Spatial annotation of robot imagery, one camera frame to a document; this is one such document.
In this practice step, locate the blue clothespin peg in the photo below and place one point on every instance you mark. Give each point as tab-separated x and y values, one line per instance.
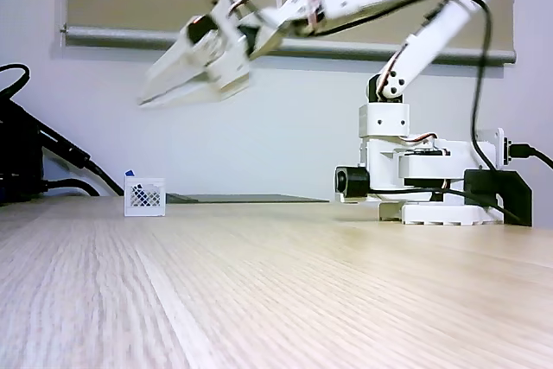
129	173
141	194

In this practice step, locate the small white lattice crate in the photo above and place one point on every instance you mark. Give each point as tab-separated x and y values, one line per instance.
144	198

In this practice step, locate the dark flat mat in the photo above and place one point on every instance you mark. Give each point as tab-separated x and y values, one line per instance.
250	199

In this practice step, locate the black equipment box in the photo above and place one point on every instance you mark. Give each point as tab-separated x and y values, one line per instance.
19	157

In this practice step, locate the white controller board holder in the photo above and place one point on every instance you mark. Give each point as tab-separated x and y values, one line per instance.
492	146

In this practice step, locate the black table clamp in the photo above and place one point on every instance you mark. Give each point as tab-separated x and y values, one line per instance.
505	196

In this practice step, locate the black cylindrical camera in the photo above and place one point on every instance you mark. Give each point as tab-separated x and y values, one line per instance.
353	182

